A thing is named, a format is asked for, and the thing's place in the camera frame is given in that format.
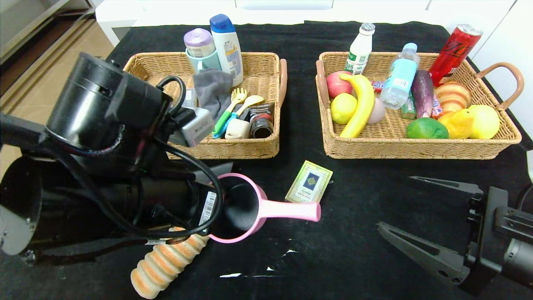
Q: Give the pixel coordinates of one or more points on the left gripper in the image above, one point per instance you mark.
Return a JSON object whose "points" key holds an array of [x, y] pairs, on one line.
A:
{"points": [[207, 208]]}

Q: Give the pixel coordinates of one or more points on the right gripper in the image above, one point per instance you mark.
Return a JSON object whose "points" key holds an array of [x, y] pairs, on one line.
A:
{"points": [[484, 233]]}

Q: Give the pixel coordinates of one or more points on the pink saucepan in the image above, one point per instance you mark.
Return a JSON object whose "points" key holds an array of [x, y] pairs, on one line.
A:
{"points": [[291, 210]]}

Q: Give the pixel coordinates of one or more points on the playing card box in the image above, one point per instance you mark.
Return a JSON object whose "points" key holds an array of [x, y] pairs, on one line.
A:
{"points": [[310, 181]]}

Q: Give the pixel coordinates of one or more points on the yellow banana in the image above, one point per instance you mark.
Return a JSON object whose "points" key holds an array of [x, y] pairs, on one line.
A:
{"points": [[362, 104]]}

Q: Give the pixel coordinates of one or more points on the clear water bottle blue cap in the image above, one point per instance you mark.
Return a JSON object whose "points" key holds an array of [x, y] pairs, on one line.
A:
{"points": [[399, 79]]}

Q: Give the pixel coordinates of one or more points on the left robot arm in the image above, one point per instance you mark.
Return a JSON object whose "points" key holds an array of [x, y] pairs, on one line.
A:
{"points": [[95, 104]]}

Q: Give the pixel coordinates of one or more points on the wicker basket with household items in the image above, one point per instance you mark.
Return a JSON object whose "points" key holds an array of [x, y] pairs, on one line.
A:
{"points": [[250, 148]]}

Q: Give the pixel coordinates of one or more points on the wicker basket with food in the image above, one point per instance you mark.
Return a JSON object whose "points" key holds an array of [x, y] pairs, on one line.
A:
{"points": [[374, 147]]}

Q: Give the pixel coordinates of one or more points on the dark cup in basket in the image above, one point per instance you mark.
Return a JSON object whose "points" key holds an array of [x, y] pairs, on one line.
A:
{"points": [[262, 118]]}

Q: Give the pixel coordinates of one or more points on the black glasses case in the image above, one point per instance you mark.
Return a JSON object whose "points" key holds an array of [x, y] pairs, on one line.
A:
{"points": [[214, 171]]}

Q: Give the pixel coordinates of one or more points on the ridged bread loaf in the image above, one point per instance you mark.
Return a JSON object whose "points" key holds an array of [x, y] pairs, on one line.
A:
{"points": [[166, 262]]}

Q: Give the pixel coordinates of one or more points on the white paper scrap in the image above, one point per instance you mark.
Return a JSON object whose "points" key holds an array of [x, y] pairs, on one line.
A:
{"points": [[231, 275]]}

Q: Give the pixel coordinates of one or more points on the small cream cup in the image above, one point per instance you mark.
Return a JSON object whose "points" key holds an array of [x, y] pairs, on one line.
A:
{"points": [[238, 129]]}

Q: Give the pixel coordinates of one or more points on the green lime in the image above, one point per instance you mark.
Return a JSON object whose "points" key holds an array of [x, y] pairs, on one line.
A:
{"points": [[424, 129]]}

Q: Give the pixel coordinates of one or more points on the yellow mango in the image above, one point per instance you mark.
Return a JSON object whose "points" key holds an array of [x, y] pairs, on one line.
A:
{"points": [[456, 125]]}

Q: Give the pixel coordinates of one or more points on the large yellow lemon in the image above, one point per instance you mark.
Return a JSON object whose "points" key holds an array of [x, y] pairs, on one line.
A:
{"points": [[486, 121]]}

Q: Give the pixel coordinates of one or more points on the clear plastic case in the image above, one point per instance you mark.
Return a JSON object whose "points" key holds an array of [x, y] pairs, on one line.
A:
{"points": [[190, 96]]}

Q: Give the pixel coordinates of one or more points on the orange snack packet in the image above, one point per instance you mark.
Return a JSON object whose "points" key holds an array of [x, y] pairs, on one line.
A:
{"points": [[437, 109]]}

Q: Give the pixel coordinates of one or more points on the grey cloth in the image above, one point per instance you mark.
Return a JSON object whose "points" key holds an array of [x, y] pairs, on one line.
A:
{"points": [[212, 95]]}

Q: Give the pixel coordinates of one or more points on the green gum pack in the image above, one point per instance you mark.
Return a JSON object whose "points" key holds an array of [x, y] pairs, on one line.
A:
{"points": [[409, 109]]}

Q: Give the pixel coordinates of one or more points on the croissant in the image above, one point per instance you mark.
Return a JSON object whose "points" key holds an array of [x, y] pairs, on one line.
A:
{"points": [[453, 96]]}

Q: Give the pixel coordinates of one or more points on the pale pink round fruit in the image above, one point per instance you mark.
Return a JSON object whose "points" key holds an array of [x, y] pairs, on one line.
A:
{"points": [[378, 111]]}

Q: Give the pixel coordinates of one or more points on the purple eggplant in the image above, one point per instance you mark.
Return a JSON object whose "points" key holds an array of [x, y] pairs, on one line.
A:
{"points": [[422, 91]]}

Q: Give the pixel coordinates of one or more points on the black table cloth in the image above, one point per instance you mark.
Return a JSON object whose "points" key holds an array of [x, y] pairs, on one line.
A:
{"points": [[300, 104]]}

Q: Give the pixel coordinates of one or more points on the mint green mug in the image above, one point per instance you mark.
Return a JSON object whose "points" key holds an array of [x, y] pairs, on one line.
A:
{"points": [[207, 62]]}

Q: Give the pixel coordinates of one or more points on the red chewy candy bar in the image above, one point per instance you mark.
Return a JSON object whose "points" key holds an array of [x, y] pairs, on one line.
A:
{"points": [[378, 86]]}

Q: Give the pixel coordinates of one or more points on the small yellow lemon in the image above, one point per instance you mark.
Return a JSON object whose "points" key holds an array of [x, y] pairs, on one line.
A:
{"points": [[341, 109]]}

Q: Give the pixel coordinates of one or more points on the white shampoo bottle blue cap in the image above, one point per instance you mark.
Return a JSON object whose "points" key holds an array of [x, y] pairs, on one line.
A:
{"points": [[227, 45]]}

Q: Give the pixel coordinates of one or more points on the purple lid jar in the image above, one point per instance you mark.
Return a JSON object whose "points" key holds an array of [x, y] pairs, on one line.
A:
{"points": [[199, 41]]}

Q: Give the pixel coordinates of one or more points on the red drink can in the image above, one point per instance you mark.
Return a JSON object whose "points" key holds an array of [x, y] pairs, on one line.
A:
{"points": [[454, 53]]}

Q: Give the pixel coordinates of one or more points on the red apple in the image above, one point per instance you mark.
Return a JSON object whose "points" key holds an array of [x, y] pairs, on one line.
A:
{"points": [[335, 85]]}

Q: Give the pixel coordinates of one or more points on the white cabinet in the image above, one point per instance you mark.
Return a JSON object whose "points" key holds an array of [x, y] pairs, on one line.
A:
{"points": [[512, 50]]}

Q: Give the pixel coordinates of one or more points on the white yogurt drink bottle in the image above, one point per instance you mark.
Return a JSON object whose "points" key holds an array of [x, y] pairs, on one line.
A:
{"points": [[360, 46]]}

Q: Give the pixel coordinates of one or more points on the white low bench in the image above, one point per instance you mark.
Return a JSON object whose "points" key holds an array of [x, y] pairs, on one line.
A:
{"points": [[120, 18]]}

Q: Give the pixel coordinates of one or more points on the grey metal shelf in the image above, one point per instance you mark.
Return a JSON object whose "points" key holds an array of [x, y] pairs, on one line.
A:
{"points": [[25, 25]]}

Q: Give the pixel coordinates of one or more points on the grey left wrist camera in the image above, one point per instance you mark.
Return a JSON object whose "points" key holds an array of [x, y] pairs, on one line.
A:
{"points": [[198, 127]]}

